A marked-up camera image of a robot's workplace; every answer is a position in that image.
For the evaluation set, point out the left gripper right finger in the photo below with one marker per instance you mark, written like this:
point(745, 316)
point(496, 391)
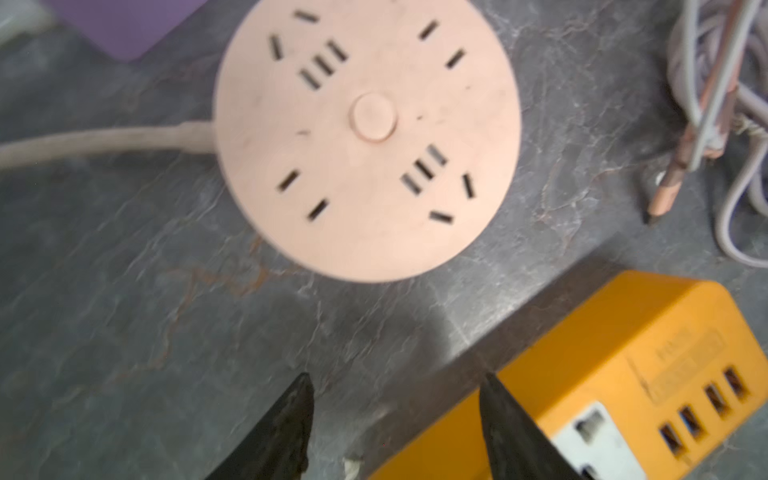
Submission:
point(516, 447)

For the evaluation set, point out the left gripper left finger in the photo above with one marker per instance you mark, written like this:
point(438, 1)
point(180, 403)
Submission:
point(277, 446)

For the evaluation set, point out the orange power strip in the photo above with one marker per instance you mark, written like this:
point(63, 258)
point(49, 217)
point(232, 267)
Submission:
point(641, 381)

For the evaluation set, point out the pink round power socket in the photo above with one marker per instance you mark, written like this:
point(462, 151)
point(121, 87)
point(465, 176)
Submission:
point(368, 141)

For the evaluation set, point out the purple power strip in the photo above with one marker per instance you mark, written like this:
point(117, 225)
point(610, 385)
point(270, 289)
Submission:
point(124, 29)

